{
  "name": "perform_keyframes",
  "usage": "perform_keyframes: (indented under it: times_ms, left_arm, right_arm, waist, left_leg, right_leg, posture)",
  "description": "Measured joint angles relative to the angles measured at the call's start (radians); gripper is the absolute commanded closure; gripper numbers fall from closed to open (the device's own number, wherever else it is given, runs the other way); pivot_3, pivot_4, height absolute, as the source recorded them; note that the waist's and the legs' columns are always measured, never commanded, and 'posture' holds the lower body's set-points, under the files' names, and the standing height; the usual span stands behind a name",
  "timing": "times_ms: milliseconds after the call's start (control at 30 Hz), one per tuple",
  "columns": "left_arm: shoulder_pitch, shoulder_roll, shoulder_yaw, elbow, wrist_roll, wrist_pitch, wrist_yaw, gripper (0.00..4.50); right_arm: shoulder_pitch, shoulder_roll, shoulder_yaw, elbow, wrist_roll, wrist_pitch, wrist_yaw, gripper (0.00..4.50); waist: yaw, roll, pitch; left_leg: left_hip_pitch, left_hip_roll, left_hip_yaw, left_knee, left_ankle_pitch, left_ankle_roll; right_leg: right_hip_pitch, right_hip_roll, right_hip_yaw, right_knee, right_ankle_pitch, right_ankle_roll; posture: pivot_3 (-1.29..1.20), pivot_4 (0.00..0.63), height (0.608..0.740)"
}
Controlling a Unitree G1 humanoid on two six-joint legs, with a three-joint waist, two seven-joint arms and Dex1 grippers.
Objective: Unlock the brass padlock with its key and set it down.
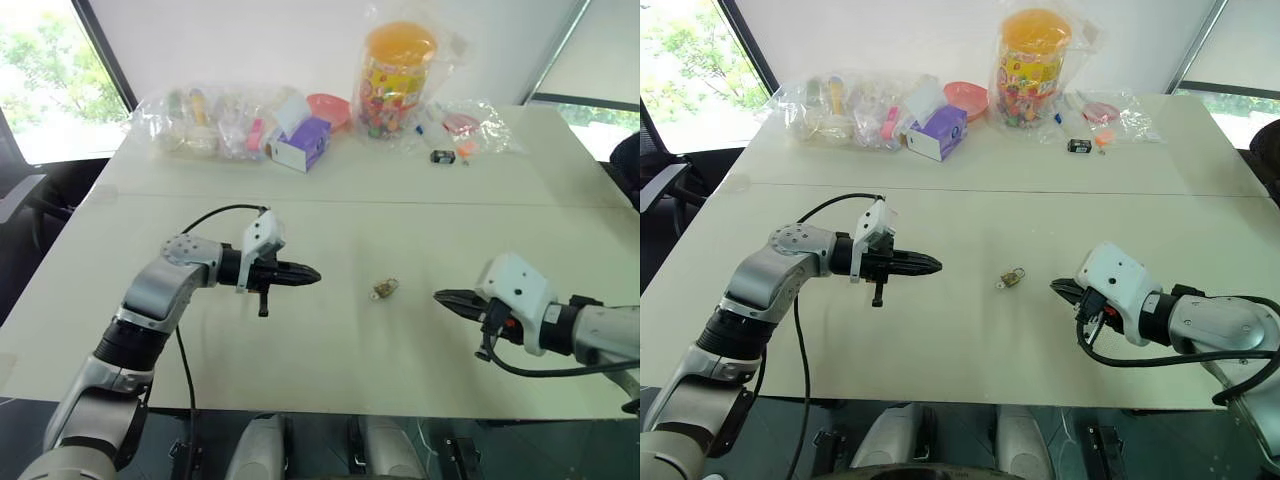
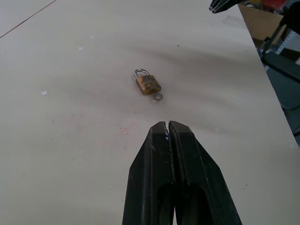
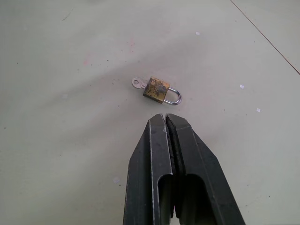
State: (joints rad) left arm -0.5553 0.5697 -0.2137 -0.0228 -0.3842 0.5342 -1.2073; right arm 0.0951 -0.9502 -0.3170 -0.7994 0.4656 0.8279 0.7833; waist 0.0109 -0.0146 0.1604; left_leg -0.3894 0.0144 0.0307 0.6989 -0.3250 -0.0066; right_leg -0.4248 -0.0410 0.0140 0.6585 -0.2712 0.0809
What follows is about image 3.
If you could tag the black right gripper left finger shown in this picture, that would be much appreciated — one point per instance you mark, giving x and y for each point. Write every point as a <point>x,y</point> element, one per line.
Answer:
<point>150,164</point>

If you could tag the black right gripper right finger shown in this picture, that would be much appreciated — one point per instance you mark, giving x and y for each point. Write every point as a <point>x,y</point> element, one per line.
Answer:
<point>201,168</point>

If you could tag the small brass padlock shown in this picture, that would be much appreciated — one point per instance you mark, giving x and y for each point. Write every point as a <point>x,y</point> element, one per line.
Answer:
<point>157,90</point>

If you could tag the small silver key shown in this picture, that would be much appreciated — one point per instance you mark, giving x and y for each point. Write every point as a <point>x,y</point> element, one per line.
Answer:
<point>138,83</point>

